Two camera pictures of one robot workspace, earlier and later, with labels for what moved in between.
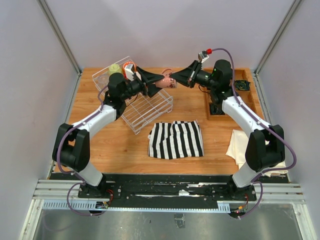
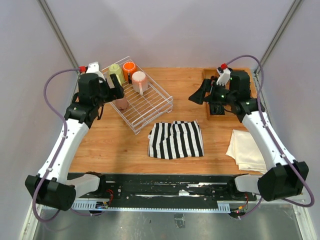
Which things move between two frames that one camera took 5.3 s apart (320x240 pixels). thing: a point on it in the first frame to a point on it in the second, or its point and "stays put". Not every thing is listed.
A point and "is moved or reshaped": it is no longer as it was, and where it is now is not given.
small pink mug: x=168 y=82 is moved or reshaped
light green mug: x=114 y=68 stays put
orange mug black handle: x=123 y=68 stays put
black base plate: x=167 y=190 stays put
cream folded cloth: x=236 y=149 stays put
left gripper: x=151 y=90 to x=117 y=92
